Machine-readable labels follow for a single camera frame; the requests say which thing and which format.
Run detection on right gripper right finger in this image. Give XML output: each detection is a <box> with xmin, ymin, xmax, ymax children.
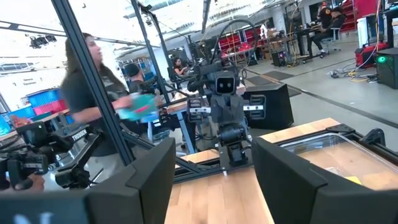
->
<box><xmin>251</xmin><ymin>136</ymin><xmax>398</xmax><ymax>224</ymax></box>

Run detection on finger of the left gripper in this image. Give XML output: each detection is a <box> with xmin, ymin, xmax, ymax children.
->
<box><xmin>228</xmin><ymin>97</ymin><xmax>246</xmax><ymax>124</ymax></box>
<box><xmin>210</xmin><ymin>97</ymin><xmax>229</xmax><ymax>124</ymax></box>

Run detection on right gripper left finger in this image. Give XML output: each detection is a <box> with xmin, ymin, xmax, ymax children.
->
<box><xmin>0</xmin><ymin>138</ymin><xmax>177</xmax><ymax>224</ymax></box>

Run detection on yellow wooden block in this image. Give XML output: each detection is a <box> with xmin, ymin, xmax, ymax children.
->
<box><xmin>344</xmin><ymin>175</ymin><xmax>363</xmax><ymax>186</ymax></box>

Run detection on seated person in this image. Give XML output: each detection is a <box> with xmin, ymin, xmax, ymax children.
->
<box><xmin>307</xmin><ymin>6</ymin><xmax>348</xmax><ymax>59</ymax></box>
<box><xmin>316</xmin><ymin>4</ymin><xmax>333</xmax><ymax>30</ymax></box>
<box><xmin>172</xmin><ymin>57</ymin><xmax>189</xmax><ymax>76</ymax></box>
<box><xmin>124</xmin><ymin>63</ymin><xmax>150</xmax><ymax>94</ymax></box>

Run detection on clear plastic tray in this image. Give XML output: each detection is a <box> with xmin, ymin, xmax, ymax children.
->
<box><xmin>279</xmin><ymin>132</ymin><xmax>398</xmax><ymax>191</ymax></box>

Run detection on dark floor mat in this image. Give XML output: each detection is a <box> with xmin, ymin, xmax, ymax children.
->
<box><xmin>263</xmin><ymin>70</ymin><xmax>295</xmax><ymax>81</ymax></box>

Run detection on teal packet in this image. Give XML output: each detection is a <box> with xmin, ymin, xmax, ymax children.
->
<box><xmin>119</xmin><ymin>94</ymin><xmax>158</xmax><ymax>121</ymax></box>

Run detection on red storage shelves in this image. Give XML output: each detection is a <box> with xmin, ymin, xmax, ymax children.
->
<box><xmin>218</xmin><ymin>27</ymin><xmax>264</xmax><ymax>54</ymax></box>

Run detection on person's hand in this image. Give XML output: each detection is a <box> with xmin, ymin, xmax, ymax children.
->
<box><xmin>14</xmin><ymin>173</ymin><xmax>46</xmax><ymax>192</ymax></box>

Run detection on standing person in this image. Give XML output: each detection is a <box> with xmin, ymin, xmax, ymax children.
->
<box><xmin>60</xmin><ymin>32</ymin><xmax>164</xmax><ymax>158</ymax></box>

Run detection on pink storage bin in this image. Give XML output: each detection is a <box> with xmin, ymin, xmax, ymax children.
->
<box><xmin>32</xmin><ymin>99</ymin><xmax>68</xmax><ymax>116</ymax></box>

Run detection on blue storage bin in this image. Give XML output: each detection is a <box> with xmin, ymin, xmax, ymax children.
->
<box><xmin>27</xmin><ymin>88</ymin><xmax>63</xmax><ymax>108</ymax></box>
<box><xmin>0</xmin><ymin>105</ymin><xmax>35</xmax><ymax>138</ymax></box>

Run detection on red tool case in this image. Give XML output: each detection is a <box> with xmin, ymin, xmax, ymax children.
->
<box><xmin>354</xmin><ymin>42</ymin><xmax>389</xmax><ymax>68</ymax></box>

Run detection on white appliance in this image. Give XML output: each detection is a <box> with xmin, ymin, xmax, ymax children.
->
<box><xmin>356</xmin><ymin>17</ymin><xmax>370</xmax><ymax>48</ymax></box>

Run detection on black computer tower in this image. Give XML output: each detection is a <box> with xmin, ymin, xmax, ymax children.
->
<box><xmin>374</xmin><ymin>47</ymin><xmax>398</xmax><ymax>90</ymax></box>

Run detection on red cabinet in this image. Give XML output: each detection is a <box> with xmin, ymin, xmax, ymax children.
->
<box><xmin>351</xmin><ymin>0</ymin><xmax>380</xmax><ymax>19</ymax></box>

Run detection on black ceiling light fixture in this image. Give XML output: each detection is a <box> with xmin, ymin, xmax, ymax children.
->
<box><xmin>29</xmin><ymin>34</ymin><xmax>58</xmax><ymax>49</ymax></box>

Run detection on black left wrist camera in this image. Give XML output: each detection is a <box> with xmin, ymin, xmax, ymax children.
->
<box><xmin>213</xmin><ymin>70</ymin><xmax>238</xmax><ymax>96</ymax></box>

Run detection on black aluminium upright post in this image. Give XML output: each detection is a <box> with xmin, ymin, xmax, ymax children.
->
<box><xmin>51</xmin><ymin>0</ymin><xmax>137</xmax><ymax>166</ymax></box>
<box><xmin>130</xmin><ymin>0</ymin><xmax>172</xmax><ymax>105</ymax></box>

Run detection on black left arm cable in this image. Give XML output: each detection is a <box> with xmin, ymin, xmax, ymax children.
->
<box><xmin>210</xmin><ymin>19</ymin><xmax>259</xmax><ymax>68</ymax></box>

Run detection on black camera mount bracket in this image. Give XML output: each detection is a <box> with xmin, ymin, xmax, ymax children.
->
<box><xmin>361</xmin><ymin>127</ymin><xmax>387</xmax><ymax>147</ymax></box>

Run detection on tangled floor cables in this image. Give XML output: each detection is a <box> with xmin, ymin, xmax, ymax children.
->
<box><xmin>329</xmin><ymin>60</ymin><xmax>377</xmax><ymax>83</ymax></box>

